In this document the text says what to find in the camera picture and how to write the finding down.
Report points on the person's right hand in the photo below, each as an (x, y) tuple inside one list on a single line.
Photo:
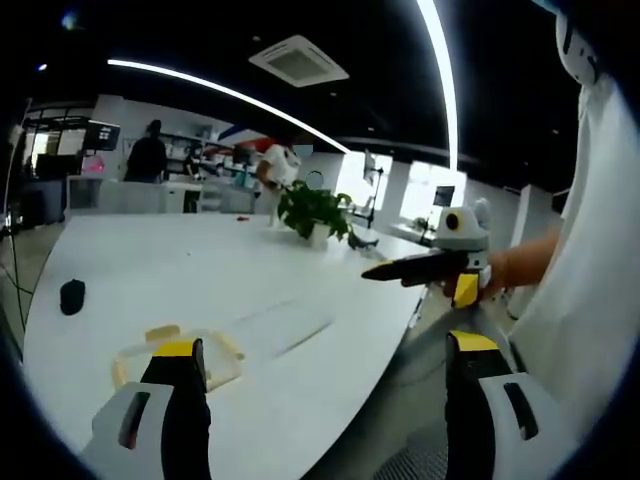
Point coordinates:
[(504, 272)]

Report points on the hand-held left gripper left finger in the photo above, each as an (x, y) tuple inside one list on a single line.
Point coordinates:
[(150, 425)]

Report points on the long ceiling light strip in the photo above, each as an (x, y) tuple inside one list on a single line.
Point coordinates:
[(225, 92), (447, 85)]

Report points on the white low cabinet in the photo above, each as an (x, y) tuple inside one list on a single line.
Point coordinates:
[(117, 197)]

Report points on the clear yellow-edged plastic tray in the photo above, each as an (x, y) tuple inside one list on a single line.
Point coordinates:
[(227, 345)]

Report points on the dark wall monitor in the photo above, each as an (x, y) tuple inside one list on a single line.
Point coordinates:
[(102, 135)]

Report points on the pink object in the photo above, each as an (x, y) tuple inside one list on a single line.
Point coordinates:
[(94, 165)]

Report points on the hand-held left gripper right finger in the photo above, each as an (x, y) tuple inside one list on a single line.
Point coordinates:
[(480, 425)]

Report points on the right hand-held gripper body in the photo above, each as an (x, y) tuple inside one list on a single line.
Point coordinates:
[(462, 235)]

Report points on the green potted plant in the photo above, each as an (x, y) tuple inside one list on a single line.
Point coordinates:
[(312, 210)]

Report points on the small black object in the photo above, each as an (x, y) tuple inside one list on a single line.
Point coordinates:
[(72, 297)]

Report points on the white chest-worn device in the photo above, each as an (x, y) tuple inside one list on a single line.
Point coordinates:
[(580, 45)]

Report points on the small standing screen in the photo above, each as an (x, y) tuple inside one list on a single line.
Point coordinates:
[(445, 196)]

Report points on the ceiling air conditioner vent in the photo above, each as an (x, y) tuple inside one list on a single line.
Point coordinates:
[(299, 61)]

